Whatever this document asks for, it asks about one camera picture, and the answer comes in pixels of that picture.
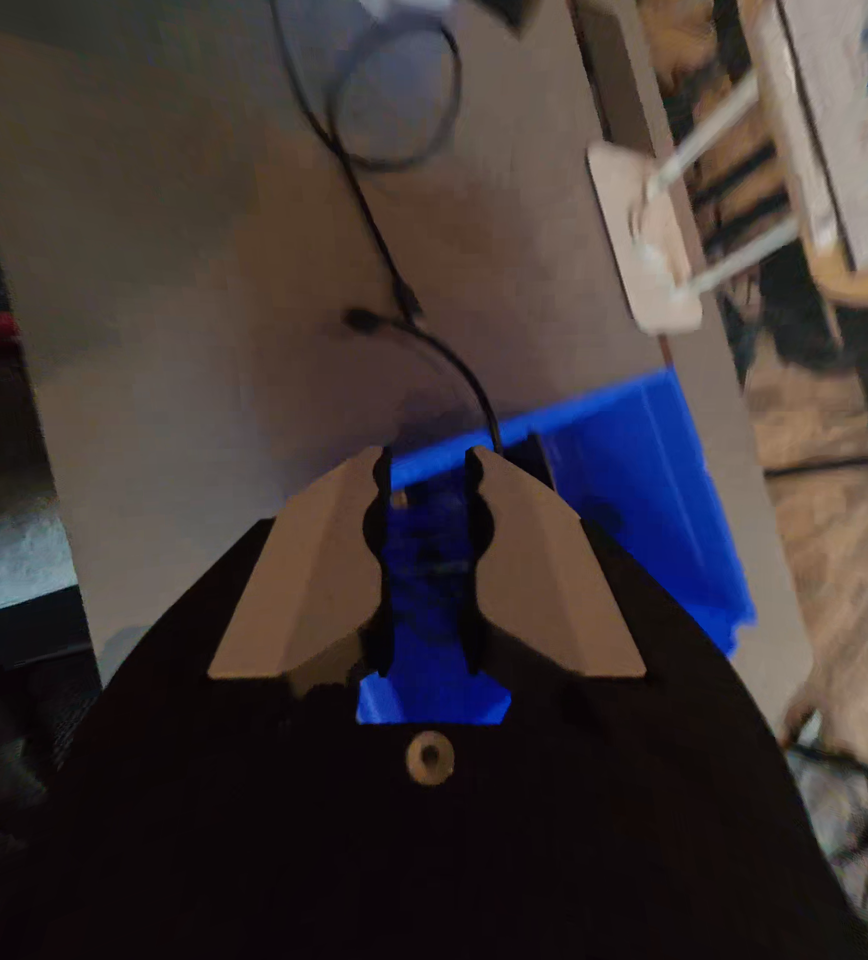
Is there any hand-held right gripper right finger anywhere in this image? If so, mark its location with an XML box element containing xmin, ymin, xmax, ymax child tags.
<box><xmin>464</xmin><ymin>446</ymin><xmax>648</xmax><ymax>682</ymax></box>

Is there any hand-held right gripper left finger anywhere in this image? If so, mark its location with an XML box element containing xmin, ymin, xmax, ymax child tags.
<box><xmin>207</xmin><ymin>446</ymin><xmax>396</xmax><ymax>700</ymax></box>

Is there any blue plastic bin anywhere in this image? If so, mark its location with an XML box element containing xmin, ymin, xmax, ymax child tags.
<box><xmin>357</xmin><ymin>366</ymin><xmax>759</xmax><ymax>727</ymax></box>

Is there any black hub cable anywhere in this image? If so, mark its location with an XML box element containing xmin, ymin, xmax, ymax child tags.
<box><xmin>267</xmin><ymin>0</ymin><xmax>465</xmax><ymax>318</ymax></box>

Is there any white poster stand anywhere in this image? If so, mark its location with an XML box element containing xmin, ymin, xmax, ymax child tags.
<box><xmin>586</xmin><ymin>71</ymin><xmax>807</xmax><ymax>337</ymax></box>

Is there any wooden poster backboard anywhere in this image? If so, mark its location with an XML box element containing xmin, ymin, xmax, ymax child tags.
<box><xmin>805</xmin><ymin>240</ymin><xmax>868</xmax><ymax>307</ymax></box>

